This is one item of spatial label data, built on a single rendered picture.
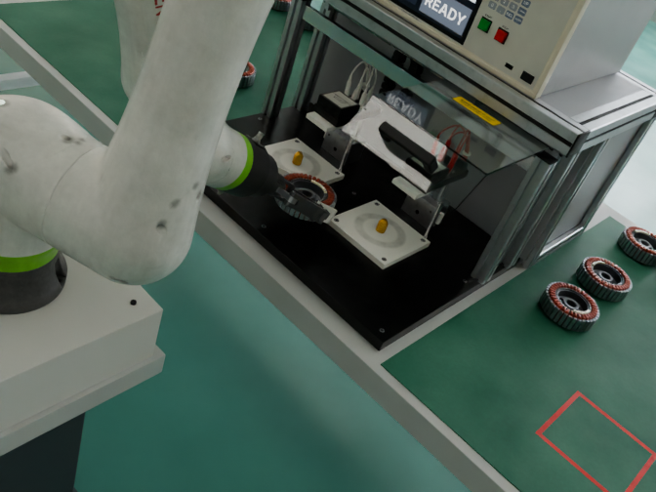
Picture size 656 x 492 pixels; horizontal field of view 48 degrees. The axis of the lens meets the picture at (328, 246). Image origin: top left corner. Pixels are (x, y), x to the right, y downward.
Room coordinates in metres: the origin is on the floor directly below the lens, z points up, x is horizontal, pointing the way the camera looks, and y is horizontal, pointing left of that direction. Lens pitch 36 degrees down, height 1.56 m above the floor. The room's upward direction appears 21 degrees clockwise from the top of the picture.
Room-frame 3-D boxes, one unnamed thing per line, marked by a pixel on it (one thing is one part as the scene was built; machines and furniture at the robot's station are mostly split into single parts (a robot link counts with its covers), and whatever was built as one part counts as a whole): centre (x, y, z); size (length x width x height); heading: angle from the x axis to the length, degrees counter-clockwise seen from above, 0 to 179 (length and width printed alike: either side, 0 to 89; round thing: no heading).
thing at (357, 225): (1.19, -0.08, 0.78); 0.15 x 0.15 x 0.01; 59
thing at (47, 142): (0.67, 0.36, 1.01); 0.16 x 0.13 x 0.19; 79
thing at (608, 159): (1.43, -0.47, 0.91); 0.28 x 0.03 x 0.32; 149
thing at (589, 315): (1.20, -0.49, 0.77); 0.11 x 0.11 x 0.04
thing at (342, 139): (1.44, 0.05, 0.80); 0.07 x 0.05 x 0.06; 59
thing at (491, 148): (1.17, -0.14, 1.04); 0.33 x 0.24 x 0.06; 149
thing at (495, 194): (1.47, -0.11, 0.92); 0.66 x 0.01 x 0.30; 59
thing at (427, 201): (1.32, -0.16, 0.80); 0.07 x 0.05 x 0.06; 59
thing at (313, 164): (1.32, 0.12, 0.78); 0.15 x 0.15 x 0.01; 59
